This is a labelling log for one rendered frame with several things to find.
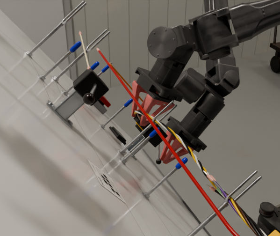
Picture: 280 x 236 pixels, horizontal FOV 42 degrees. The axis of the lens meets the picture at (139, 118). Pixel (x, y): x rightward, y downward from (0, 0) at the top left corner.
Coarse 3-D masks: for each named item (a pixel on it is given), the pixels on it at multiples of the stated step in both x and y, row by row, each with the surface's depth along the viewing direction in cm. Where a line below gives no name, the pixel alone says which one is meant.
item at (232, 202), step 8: (208, 176) 50; (216, 184) 49; (216, 192) 50; (224, 192) 48; (232, 200) 47; (240, 208) 46; (240, 216) 46; (248, 216) 45; (248, 224) 45; (256, 224) 44; (256, 232) 43
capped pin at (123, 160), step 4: (152, 132) 63; (156, 132) 63; (148, 136) 63; (152, 136) 63; (144, 140) 63; (140, 144) 63; (136, 148) 63; (132, 152) 63; (128, 156) 63; (120, 160) 63; (124, 160) 63; (124, 164) 63
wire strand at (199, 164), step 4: (156, 120) 70; (160, 124) 69; (164, 124) 69; (168, 128) 68; (172, 132) 67; (176, 136) 65; (180, 140) 64; (184, 144) 63; (188, 148) 61; (188, 152) 61; (192, 152) 60; (192, 156) 59; (196, 156) 58; (196, 160) 57; (200, 164) 56; (200, 168) 55; (204, 168) 55; (212, 184) 51; (216, 188) 50; (220, 192) 49; (224, 196) 49
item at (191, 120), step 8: (192, 112) 87; (200, 112) 86; (168, 120) 91; (176, 120) 91; (184, 120) 88; (192, 120) 87; (200, 120) 86; (208, 120) 87; (184, 128) 87; (192, 128) 87; (200, 128) 87; (184, 136) 89; (192, 136) 85; (200, 144) 86
